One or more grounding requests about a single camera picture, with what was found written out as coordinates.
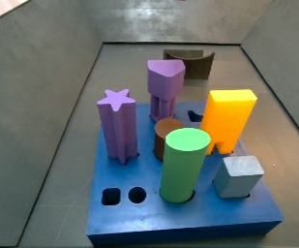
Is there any brown cylinder block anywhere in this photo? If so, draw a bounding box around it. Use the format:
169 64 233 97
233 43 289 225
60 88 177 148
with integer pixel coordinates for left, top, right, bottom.
152 118 184 161

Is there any purple star block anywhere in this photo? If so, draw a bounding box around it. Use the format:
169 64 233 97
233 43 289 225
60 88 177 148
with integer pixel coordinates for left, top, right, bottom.
97 89 137 165

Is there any green cylinder block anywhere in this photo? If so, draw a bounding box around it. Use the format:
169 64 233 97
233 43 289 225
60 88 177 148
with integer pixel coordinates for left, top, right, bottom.
159 128 211 203

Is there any purple rounded triangle block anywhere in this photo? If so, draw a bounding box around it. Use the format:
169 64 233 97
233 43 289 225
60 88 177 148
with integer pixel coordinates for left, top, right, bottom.
148 59 185 121

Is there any yellow arch block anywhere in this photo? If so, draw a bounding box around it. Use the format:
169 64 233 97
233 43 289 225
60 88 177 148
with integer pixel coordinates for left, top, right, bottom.
200 89 257 154

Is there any dark grey curved holder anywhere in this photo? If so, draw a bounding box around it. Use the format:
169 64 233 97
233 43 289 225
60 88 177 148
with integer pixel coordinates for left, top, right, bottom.
163 49 215 79

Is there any light blue square block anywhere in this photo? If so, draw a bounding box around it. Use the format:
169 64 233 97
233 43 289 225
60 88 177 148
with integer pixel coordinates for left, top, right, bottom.
212 155 264 199

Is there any blue shape sorter base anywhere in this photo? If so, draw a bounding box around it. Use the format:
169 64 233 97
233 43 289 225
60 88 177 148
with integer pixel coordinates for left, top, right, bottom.
87 104 283 248

